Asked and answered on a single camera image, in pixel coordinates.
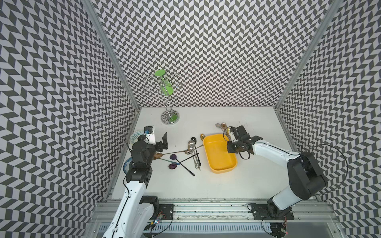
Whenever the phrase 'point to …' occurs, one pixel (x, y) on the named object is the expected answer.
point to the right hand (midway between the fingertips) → (228, 149)
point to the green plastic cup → (166, 86)
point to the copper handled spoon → (159, 155)
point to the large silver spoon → (191, 144)
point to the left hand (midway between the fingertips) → (157, 133)
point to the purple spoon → (173, 156)
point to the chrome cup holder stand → (168, 116)
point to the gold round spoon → (224, 126)
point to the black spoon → (194, 139)
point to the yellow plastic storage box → (216, 149)
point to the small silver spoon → (219, 125)
